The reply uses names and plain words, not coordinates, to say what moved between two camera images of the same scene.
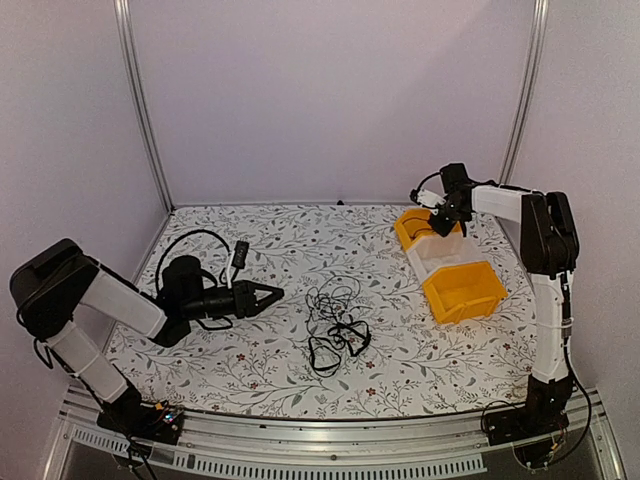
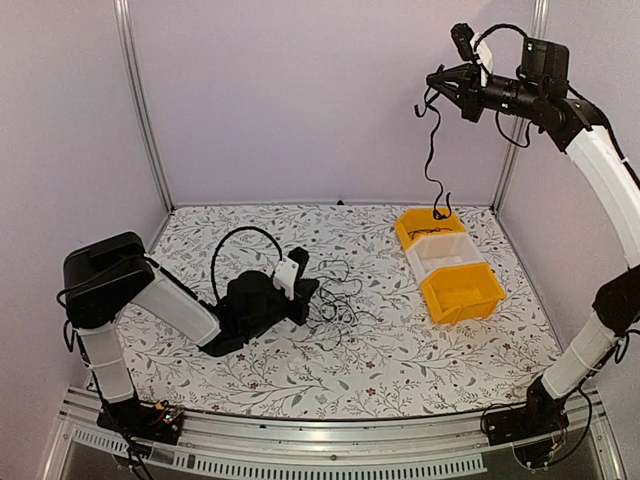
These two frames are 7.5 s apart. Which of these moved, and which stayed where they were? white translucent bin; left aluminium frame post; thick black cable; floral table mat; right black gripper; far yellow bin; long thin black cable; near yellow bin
Moved: long thin black cable; thick black cable; right black gripper
Stayed: near yellow bin; left aluminium frame post; far yellow bin; white translucent bin; floral table mat
